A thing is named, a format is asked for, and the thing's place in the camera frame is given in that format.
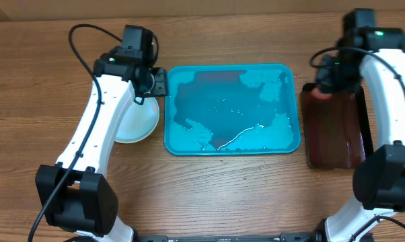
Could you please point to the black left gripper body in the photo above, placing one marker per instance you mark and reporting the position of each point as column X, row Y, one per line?
column 155, row 85

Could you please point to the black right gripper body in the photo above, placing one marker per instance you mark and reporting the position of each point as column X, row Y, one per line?
column 340, row 75

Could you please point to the light blue plate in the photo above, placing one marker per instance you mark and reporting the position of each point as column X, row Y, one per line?
column 139, row 121

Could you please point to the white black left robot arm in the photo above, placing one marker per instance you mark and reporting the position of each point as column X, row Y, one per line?
column 126, row 84

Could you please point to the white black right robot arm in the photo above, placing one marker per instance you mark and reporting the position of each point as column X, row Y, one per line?
column 368, row 53

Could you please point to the black tray with water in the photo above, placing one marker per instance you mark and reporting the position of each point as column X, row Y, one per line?
column 336, row 130

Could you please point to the teal plastic tray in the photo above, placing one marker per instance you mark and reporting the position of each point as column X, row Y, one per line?
column 231, row 110

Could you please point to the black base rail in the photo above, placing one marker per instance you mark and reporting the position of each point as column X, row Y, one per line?
column 283, row 237

